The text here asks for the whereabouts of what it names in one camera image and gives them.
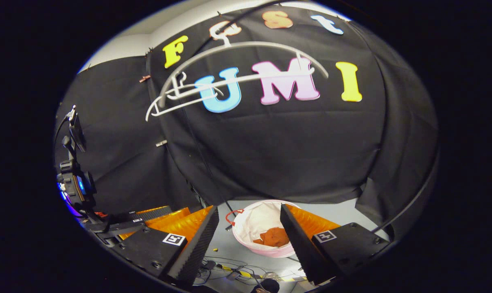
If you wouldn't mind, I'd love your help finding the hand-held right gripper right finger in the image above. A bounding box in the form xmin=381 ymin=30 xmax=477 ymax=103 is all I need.
xmin=280 ymin=203 xmax=389 ymax=286

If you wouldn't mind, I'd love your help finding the dark round object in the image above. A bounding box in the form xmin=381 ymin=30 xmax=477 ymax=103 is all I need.
xmin=252 ymin=279 xmax=280 ymax=293

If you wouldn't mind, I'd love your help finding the pink laundry hamper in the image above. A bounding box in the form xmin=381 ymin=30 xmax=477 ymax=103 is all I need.
xmin=225 ymin=199 xmax=307 ymax=258

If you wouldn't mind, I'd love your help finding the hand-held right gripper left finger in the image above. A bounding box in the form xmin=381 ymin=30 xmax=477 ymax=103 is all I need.
xmin=118 ymin=206 xmax=220 ymax=286

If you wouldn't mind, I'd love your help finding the orange corduroy jacket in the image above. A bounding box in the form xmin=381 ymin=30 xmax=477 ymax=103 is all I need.
xmin=253 ymin=227 xmax=291 ymax=247

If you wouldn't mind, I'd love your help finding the tangle of floor cables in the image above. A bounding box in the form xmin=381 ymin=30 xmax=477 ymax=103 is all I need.
xmin=195 ymin=256 xmax=309 ymax=285

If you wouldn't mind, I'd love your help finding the black backdrop cloth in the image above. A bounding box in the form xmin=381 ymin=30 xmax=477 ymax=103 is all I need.
xmin=55 ymin=4 xmax=440 ymax=228

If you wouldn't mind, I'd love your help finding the black clothes rack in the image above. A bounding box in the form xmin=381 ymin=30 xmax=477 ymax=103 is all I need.
xmin=181 ymin=0 xmax=283 ymax=216

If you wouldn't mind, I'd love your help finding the black curved cable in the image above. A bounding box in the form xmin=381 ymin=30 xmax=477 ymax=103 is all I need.
xmin=370 ymin=153 xmax=440 ymax=236

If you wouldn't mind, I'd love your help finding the white clothes hanger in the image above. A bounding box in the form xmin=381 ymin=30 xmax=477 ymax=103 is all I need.
xmin=145 ymin=71 xmax=240 ymax=122
xmin=158 ymin=21 xmax=330 ymax=108

